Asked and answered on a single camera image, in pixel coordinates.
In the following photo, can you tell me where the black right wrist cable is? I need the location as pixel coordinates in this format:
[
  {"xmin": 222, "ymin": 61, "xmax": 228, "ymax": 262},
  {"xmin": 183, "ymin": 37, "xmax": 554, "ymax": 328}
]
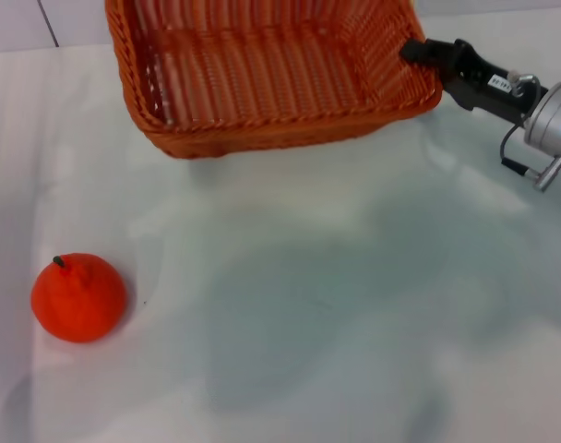
[{"xmin": 500, "ymin": 72, "xmax": 543, "ymax": 179}]

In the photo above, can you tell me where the orange woven plastic basket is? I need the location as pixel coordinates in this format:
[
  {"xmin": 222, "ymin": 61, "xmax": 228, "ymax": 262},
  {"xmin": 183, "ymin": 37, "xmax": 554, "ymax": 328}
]
[{"xmin": 103, "ymin": 0, "xmax": 444, "ymax": 162}]

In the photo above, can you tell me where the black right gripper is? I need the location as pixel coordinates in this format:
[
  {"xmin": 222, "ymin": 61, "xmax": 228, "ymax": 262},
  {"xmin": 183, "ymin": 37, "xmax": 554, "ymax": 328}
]
[{"xmin": 399, "ymin": 38, "xmax": 548, "ymax": 126}]

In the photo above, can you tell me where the orange toy tangerine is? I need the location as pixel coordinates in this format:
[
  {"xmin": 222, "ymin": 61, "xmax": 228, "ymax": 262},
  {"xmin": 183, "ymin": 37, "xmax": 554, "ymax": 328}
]
[{"xmin": 30, "ymin": 255, "xmax": 128, "ymax": 344}]

